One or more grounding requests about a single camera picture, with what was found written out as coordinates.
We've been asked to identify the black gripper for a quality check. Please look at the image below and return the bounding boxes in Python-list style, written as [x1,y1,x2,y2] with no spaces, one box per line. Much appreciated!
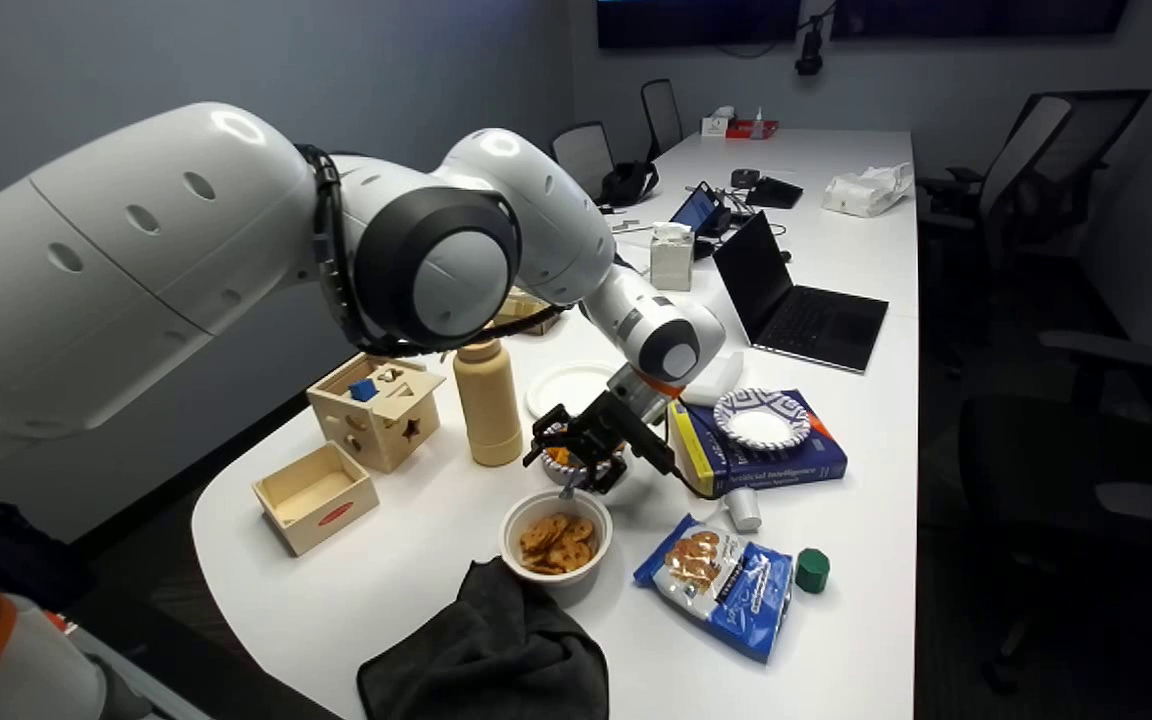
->
[524,393,637,500]

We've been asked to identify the silver spatula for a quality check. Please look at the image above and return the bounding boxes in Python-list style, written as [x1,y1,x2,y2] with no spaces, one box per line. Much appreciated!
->
[550,484,585,533]

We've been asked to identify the white bowl with snacks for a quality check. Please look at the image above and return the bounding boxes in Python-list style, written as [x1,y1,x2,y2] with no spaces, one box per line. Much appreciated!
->
[496,487,618,612]

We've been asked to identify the small bowl with orange food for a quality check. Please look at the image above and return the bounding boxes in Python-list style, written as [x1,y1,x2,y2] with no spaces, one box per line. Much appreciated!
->
[535,438,631,495]

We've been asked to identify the white flat plate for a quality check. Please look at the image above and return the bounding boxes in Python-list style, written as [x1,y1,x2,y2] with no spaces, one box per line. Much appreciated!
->
[524,360,624,422]

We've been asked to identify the tan water bottle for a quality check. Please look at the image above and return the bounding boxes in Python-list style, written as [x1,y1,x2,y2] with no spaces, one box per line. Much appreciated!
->
[449,336,528,472]

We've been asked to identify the small white bottle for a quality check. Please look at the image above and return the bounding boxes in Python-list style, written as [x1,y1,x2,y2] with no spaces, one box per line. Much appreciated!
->
[724,484,770,536]

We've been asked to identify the small wooden block box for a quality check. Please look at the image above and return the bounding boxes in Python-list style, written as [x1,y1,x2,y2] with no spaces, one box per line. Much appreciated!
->
[492,283,569,336]

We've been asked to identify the blue snack bag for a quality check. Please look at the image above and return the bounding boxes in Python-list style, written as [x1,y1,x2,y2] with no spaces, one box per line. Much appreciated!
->
[630,510,802,668]

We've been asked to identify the blue patterned paper plate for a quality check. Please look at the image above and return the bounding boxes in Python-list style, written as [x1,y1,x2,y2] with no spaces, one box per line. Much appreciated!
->
[710,384,815,455]

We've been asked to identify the blue and yellow book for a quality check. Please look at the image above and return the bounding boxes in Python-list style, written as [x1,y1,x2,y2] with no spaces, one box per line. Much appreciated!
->
[666,384,854,500]

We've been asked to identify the black cloth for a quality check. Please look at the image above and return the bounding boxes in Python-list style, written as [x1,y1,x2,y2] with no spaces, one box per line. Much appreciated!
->
[351,554,611,720]

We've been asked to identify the wooden shape sorter box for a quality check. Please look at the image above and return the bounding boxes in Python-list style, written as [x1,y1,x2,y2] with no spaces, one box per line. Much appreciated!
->
[303,349,449,475]

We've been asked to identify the white carton box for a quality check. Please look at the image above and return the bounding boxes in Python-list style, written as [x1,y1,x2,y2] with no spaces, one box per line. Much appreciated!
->
[645,221,702,294]

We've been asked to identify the green bottle cap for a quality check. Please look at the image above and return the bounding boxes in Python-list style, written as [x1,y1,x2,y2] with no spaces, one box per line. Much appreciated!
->
[794,542,838,597]

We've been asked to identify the open black laptop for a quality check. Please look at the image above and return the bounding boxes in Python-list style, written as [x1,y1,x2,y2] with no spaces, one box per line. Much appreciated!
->
[712,209,892,376]

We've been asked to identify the open wooden tray box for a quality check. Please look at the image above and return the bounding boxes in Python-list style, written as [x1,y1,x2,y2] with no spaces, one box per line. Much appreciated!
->
[251,438,383,560]

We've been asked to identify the tablet with blue screen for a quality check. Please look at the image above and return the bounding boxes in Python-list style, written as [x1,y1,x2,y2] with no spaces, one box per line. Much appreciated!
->
[670,180,735,239]

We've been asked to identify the black bag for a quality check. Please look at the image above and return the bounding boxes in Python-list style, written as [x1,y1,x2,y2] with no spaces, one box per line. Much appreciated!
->
[598,154,666,213]

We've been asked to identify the black office chair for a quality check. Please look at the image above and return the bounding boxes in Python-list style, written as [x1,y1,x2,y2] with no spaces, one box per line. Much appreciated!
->
[637,77,687,159]
[550,121,618,202]

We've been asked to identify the black device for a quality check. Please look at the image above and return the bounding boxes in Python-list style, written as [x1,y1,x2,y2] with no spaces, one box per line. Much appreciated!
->
[729,164,808,213]

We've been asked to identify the red flat box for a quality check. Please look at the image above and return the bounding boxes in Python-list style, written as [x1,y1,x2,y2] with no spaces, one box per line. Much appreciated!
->
[724,114,784,142]

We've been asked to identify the white tissue pile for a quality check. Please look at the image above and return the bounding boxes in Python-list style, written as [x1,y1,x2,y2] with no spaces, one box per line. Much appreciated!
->
[820,159,918,221]

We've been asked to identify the dark office chair with armrests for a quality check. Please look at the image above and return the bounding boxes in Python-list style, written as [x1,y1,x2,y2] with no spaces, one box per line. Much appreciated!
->
[958,323,1152,694]

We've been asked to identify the grey mesh office chair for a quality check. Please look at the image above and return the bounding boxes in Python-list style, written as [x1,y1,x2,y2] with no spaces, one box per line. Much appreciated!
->
[922,89,1152,273]

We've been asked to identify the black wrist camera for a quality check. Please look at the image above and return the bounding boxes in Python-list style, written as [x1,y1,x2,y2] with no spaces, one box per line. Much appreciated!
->
[601,397,681,481]

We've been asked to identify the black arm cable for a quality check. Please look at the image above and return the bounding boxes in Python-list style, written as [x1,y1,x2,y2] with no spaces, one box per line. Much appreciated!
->
[299,138,569,360]

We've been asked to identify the wall monitor screen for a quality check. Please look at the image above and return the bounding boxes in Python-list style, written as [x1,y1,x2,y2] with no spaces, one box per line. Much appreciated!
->
[828,0,1134,44]
[591,0,802,55]

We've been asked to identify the camera on grey pole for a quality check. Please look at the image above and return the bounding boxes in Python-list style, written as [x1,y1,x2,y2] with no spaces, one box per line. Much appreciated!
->
[794,0,838,81]

